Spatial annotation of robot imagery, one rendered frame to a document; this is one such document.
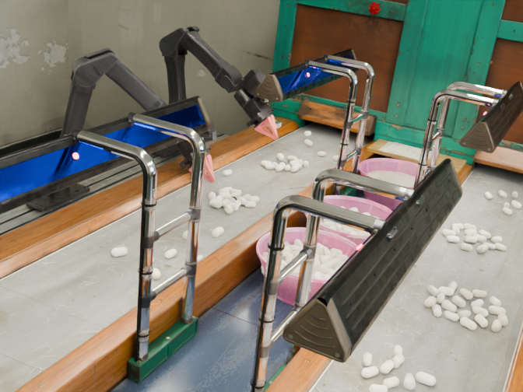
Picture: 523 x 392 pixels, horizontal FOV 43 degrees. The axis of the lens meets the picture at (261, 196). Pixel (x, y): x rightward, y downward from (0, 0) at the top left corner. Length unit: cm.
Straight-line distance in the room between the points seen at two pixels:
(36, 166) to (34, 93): 310
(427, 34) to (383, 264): 163
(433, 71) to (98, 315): 155
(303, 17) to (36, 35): 199
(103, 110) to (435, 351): 321
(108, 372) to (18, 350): 16
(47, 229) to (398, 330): 83
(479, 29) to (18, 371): 180
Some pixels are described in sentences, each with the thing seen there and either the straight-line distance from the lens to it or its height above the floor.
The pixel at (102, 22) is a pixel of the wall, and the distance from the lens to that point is 414.
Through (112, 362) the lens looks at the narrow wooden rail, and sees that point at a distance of 123.
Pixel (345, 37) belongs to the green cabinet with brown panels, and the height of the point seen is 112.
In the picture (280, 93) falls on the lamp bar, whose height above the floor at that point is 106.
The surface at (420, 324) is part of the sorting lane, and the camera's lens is 145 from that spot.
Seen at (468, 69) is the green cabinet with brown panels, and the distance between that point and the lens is 241.
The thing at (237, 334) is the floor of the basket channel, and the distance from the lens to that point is 142.
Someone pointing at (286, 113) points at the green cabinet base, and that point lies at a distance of 266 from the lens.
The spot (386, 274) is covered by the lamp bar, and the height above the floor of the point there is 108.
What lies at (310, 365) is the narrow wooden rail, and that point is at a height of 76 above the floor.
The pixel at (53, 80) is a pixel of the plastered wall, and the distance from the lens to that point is 428.
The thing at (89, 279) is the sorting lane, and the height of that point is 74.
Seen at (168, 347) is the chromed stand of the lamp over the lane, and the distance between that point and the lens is 132.
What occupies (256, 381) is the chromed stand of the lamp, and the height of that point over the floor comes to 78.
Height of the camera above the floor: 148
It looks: 23 degrees down
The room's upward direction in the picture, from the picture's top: 7 degrees clockwise
